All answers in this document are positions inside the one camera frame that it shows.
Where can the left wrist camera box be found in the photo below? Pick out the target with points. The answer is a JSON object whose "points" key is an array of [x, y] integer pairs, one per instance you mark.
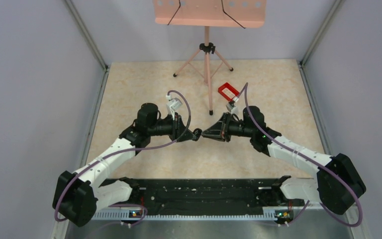
{"points": [[173, 104]]}

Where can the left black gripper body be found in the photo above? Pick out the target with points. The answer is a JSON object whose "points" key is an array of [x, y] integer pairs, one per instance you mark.
{"points": [[172, 127]]}

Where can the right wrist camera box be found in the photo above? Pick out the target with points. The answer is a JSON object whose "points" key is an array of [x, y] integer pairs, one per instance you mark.
{"points": [[232, 108]]}

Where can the red plastic box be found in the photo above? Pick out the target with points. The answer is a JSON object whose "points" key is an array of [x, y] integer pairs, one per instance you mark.
{"points": [[228, 91]]}

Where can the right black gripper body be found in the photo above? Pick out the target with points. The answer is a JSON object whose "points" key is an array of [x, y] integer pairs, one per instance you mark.
{"points": [[230, 127]]}

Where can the pink music stand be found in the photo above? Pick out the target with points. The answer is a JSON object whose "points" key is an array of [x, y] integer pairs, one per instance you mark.
{"points": [[210, 13]]}

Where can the black earbud charging case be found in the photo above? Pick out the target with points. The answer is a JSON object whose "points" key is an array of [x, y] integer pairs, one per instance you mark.
{"points": [[197, 134]]}

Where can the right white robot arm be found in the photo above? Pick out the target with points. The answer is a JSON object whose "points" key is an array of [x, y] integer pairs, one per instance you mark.
{"points": [[334, 182]]}

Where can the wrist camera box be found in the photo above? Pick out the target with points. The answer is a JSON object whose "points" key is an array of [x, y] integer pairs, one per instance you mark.
{"points": [[232, 108], [173, 104]]}

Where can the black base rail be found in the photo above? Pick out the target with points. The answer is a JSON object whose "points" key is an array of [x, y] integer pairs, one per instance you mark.
{"points": [[209, 197]]}

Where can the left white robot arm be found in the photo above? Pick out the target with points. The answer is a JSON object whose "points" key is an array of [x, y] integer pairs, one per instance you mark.
{"points": [[80, 194]]}

